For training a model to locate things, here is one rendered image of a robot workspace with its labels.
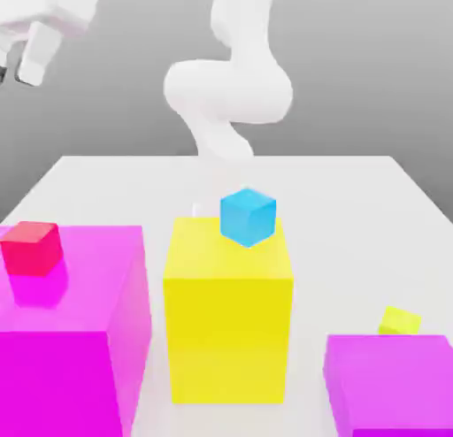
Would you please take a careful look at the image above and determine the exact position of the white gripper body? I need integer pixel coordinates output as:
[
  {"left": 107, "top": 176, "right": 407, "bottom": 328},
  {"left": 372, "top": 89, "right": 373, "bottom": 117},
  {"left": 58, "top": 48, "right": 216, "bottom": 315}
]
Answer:
[{"left": 0, "top": 0, "right": 103, "bottom": 55}]

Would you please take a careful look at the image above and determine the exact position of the small red cube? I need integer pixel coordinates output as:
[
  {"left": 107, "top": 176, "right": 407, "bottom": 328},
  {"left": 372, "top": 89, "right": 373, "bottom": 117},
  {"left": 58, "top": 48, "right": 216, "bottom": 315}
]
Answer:
[{"left": 0, "top": 220, "right": 65, "bottom": 279}]

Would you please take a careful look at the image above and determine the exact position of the small blue cube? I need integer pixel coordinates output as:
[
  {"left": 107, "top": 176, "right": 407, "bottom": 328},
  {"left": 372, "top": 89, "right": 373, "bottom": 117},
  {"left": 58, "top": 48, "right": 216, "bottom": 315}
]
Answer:
[{"left": 219, "top": 188, "right": 278, "bottom": 249}]

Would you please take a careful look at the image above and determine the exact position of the small yellow-green cube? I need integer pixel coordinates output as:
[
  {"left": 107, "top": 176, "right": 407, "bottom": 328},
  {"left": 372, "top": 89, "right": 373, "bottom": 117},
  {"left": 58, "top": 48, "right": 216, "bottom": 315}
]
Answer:
[{"left": 377, "top": 304, "right": 423, "bottom": 336}]

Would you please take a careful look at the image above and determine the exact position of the large magenta box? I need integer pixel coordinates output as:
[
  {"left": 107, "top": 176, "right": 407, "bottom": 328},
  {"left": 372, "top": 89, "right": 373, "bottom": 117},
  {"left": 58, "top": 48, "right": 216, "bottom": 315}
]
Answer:
[{"left": 0, "top": 225, "right": 153, "bottom": 437}]

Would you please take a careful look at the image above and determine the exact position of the large yellow box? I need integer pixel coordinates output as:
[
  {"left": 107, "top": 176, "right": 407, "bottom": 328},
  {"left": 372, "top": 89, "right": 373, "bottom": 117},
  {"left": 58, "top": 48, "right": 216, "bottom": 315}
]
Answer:
[{"left": 162, "top": 216, "right": 295, "bottom": 405}]

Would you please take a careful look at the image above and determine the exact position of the large violet box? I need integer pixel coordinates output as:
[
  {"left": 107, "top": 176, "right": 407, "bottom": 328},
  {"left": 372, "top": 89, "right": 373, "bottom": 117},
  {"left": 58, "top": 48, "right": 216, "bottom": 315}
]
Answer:
[{"left": 322, "top": 333, "right": 453, "bottom": 437}]

